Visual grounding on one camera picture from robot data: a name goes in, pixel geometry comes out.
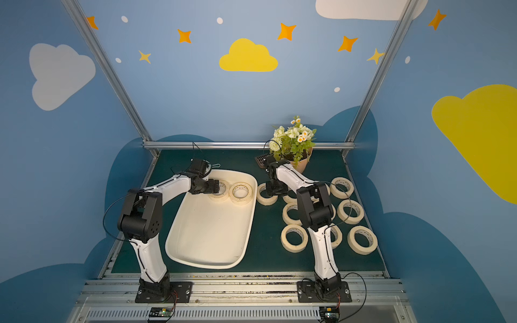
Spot left green circuit board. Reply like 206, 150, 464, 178
148, 307, 176, 321

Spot aluminium rail frame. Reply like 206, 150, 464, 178
68, 271, 417, 322

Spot beige ribbed flower pot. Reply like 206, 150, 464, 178
287, 148, 313, 174

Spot white and green artificial flowers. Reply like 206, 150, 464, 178
267, 116, 317, 166

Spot green table mat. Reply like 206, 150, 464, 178
110, 149, 389, 274

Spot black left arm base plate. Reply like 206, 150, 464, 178
135, 281, 193, 304

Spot cream masking tape roll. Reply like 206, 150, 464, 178
330, 177, 355, 200
209, 180, 230, 203
281, 224, 308, 254
337, 199, 365, 225
257, 183, 278, 206
281, 202, 304, 226
347, 226, 378, 256
330, 226, 343, 250
282, 195, 297, 204
229, 182, 253, 205

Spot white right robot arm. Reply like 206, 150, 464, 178
263, 156, 341, 296

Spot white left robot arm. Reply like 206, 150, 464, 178
117, 158, 219, 298

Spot white plastic storage box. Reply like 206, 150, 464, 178
164, 170, 258, 270

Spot right green circuit board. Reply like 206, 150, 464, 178
319, 306, 340, 323

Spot brown slotted litter scoop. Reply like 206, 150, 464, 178
255, 154, 271, 169

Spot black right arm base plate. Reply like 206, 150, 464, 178
296, 279, 352, 303

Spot green circuit board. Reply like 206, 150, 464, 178
148, 307, 176, 321
319, 306, 340, 323

